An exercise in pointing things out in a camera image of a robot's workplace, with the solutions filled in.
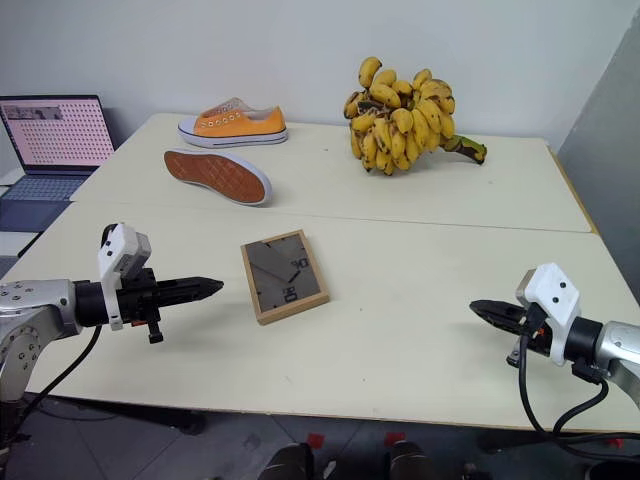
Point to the dark rounded shape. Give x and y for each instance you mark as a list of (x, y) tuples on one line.
[(412, 462), (292, 462)]

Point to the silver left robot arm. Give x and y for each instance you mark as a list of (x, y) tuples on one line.
[(35, 300)]

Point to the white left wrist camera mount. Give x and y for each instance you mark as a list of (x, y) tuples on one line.
[(112, 270)]

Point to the blue open laptop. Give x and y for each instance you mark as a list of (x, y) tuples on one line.
[(50, 135)]

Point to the red floor tape piece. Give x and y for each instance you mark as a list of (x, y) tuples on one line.
[(316, 440), (394, 439), (615, 442)]

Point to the yellow banana bunch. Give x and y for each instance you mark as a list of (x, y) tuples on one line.
[(400, 125)]

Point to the square wooden wall clock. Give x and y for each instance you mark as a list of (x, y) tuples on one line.
[(282, 275)]

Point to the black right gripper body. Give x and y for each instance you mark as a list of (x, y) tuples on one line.
[(537, 337)]

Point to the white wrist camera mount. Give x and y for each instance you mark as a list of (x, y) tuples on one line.
[(112, 270), (555, 295)]

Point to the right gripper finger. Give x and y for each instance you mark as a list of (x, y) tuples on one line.
[(497, 307), (505, 321)]

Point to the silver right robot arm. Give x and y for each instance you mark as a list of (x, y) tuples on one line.
[(620, 345)]

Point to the orange canvas sneaker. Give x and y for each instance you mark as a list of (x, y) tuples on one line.
[(240, 125), (215, 175)]

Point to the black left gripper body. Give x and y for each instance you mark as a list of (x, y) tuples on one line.
[(137, 300)]

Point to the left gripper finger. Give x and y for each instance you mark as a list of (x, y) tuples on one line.
[(195, 283), (192, 295)]

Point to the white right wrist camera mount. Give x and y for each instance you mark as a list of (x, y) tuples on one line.
[(555, 295)]

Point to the grey partition panel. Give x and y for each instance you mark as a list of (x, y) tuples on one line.
[(607, 150)]

